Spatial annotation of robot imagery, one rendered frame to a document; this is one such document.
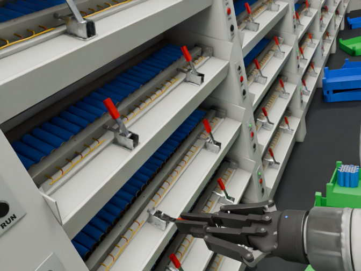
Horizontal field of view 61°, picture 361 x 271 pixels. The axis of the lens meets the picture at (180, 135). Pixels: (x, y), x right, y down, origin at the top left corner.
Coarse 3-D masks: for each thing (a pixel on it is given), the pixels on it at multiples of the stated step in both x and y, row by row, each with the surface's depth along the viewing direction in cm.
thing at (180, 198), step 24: (216, 120) 91; (240, 120) 91; (192, 168) 75; (168, 192) 68; (192, 192) 69; (144, 216) 63; (120, 240) 59; (144, 240) 59; (168, 240) 63; (120, 264) 55; (144, 264) 55
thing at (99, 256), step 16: (208, 112) 90; (192, 144) 80; (176, 160) 73; (160, 176) 69; (176, 176) 71; (144, 192) 65; (144, 208) 64; (128, 224) 59; (112, 240) 56; (128, 240) 58; (96, 256) 53; (112, 256) 55
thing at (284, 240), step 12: (276, 216) 49; (288, 216) 45; (300, 216) 44; (276, 228) 47; (288, 228) 43; (300, 228) 42; (252, 240) 47; (264, 240) 46; (276, 240) 45; (288, 240) 43; (300, 240) 42; (264, 252) 45; (276, 252) 44; (288, 252) 43; (300, 252) 42
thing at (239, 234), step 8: (208, 232) 52; (216, 232) 51; (224, 232) 50; (232, 232) 50; (240, 232) 49; (248, 232) 48; (256, 232) 47; (264, 232) 46; (232, 240) 50; (240, 240) 50; (248, 240) 49
